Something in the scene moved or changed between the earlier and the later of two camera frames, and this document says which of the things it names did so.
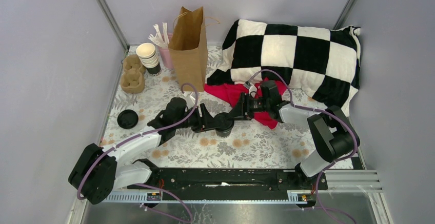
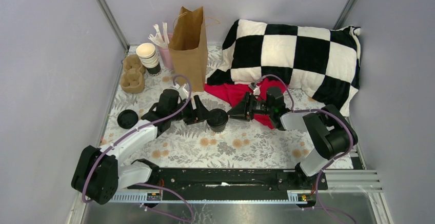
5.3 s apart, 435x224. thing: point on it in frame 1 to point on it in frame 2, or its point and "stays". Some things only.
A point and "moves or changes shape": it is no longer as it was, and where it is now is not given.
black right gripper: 242,108 stays
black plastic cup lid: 223,123 moves or changes shape
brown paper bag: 188,48 stays
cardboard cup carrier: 132,80 stays
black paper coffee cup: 223,134 moves or changes shape
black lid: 127,119 stays
